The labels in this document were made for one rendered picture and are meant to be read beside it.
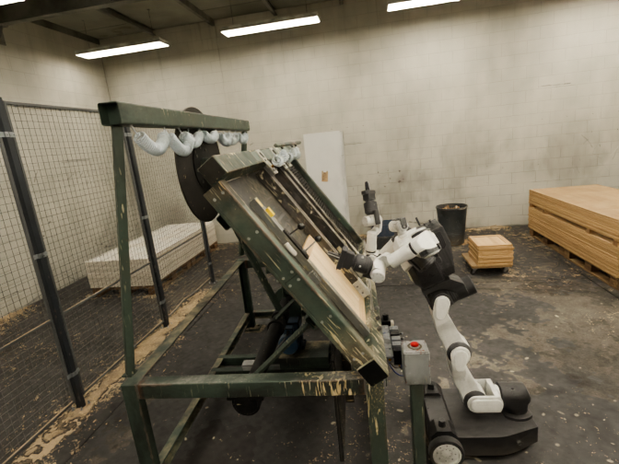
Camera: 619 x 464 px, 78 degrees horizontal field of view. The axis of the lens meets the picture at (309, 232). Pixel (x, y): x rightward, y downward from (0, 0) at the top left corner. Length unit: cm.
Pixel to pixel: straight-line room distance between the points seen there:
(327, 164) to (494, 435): 452
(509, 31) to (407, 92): 187
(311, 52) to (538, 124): 422
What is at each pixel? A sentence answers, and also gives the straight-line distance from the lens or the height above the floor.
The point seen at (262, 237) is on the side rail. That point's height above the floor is 154.
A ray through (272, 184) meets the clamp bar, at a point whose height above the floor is 170.
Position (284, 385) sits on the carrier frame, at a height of 77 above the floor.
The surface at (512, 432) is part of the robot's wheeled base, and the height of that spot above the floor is 17.
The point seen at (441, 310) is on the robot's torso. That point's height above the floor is 91.
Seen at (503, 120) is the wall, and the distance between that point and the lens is 788.
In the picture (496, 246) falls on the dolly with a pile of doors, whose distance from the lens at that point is 547.
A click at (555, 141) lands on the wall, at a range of 819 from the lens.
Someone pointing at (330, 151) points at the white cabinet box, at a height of 175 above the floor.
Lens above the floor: 194
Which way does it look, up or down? 13 degrees down
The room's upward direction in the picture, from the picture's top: 6 degrees counter-clockwise
